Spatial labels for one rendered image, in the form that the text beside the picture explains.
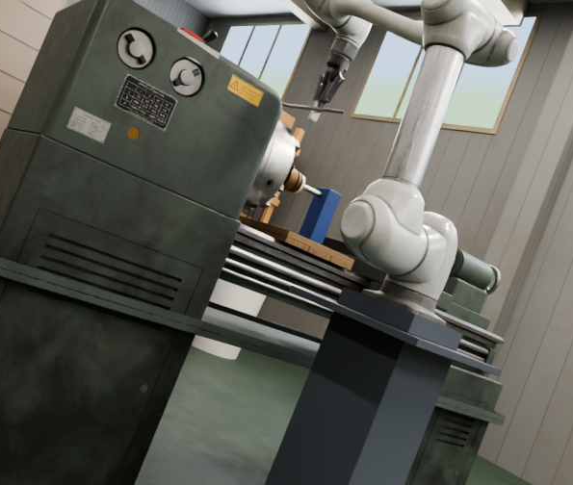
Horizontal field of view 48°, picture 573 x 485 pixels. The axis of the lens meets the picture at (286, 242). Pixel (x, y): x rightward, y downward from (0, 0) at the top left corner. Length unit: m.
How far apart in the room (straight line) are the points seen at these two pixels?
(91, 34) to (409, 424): 1.27
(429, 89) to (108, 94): 0.80
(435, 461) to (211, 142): 1.61
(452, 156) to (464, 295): 3.66
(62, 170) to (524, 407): 4.40
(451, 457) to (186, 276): 1.48
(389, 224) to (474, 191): 4.58
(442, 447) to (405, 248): 1.32
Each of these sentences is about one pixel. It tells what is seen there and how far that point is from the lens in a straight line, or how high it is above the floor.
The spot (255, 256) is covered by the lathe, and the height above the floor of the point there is 0.79.
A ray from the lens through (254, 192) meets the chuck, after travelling 2.03.
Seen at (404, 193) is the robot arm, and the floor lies 1.06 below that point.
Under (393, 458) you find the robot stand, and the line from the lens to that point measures 1.78.
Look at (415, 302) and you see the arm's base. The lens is 1.72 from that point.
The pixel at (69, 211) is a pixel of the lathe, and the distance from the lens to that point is 1.67.
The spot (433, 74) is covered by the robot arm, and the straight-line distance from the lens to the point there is 1.71.
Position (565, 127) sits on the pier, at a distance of 5.74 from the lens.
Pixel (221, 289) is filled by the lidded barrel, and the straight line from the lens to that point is 4.81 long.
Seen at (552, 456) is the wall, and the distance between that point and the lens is 5.34.
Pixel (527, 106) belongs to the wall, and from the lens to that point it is 6.25.
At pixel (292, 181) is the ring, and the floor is 1.07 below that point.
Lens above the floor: 0.78
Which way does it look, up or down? 2 degrees up
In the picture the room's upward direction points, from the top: 22 degrees clockwise
